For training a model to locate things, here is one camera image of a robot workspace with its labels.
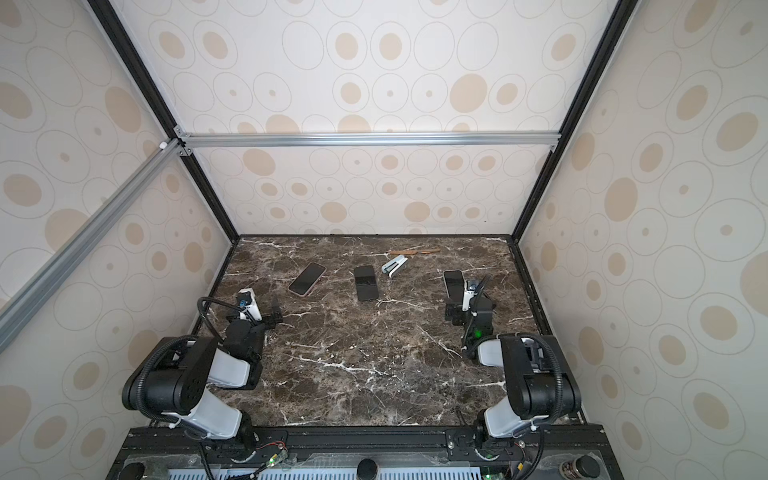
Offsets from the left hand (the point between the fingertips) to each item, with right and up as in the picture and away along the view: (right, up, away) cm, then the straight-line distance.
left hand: (266, 291), depth 88 cm
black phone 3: (+61, 0, +20) cm, 64 cm away
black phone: (+7, +3, +19) cm, 20 cm away
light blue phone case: (+56, 0, +15) cm, 58 cm away
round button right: (+77, -35, -25) cm, 89 cm away
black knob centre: (+32, -36, -25) cm, 54 cm away
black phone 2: (+28, +2, +17) cm, 33 cm away
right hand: (+62, -3, +7) cm, 62 cm away
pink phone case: (+9, 0, +16) cm, 18 cm away
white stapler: (+38, +8, +21) cm, 44 cm away
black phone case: (+28, +1, +17) cm, 33 cm away
